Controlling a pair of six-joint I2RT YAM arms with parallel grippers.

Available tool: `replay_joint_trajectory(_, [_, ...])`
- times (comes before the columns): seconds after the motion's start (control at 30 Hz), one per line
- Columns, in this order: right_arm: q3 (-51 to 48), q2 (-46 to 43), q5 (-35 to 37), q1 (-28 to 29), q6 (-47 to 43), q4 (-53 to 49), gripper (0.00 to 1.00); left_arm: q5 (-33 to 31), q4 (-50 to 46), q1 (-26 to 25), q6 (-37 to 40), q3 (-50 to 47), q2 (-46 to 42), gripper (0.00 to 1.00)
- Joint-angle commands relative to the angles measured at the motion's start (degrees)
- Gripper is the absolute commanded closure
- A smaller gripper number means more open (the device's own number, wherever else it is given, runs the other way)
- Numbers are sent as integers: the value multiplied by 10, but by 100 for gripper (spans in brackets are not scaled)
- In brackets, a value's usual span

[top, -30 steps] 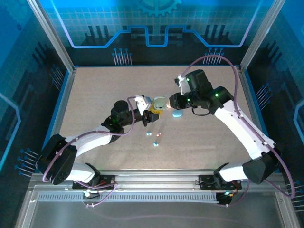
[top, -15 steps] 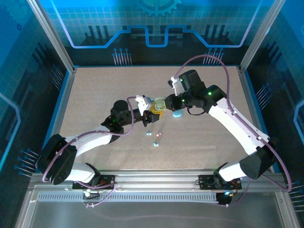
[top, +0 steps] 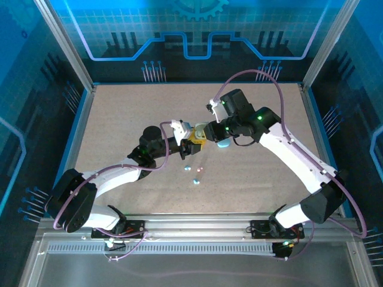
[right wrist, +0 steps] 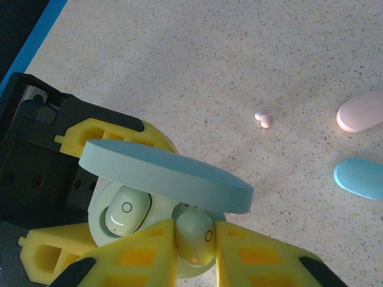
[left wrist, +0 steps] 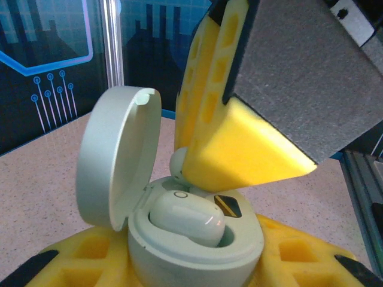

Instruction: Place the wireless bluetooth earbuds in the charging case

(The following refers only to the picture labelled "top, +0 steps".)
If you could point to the aluminium frame post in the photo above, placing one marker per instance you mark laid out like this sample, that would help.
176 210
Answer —
66 45
328 45

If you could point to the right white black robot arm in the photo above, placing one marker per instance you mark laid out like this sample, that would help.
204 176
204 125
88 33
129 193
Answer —
293 155

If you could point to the long aluminium base rail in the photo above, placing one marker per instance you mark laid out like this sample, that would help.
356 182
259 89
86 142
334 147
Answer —
194 224

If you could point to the aluminium table side rail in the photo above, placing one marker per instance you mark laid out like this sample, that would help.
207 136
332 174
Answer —
317 131
78 131

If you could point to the blue earbud charging case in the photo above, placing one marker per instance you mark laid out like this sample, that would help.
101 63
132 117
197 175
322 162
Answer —
223 144

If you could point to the pale white earbud charging case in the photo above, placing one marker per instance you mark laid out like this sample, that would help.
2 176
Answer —
199 136

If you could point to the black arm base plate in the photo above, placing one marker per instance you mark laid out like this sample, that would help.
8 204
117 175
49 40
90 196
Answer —
134 224
258 228

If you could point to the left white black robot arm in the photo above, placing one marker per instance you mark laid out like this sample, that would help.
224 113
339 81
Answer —
110 179

